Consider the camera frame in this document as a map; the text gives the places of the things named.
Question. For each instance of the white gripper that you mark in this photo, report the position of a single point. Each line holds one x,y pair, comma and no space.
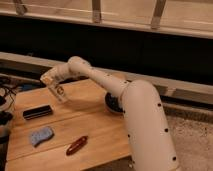
52,76

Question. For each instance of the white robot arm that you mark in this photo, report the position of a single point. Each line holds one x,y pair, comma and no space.
151,144

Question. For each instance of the black rectangular case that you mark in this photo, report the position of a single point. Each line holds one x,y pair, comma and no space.
37,112

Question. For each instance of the blue cloth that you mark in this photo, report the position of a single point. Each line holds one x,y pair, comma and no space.
39,136

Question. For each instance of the black round object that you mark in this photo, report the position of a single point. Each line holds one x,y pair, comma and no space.
112,103

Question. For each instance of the dark red oblong object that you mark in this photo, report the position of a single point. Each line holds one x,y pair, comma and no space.
76,145

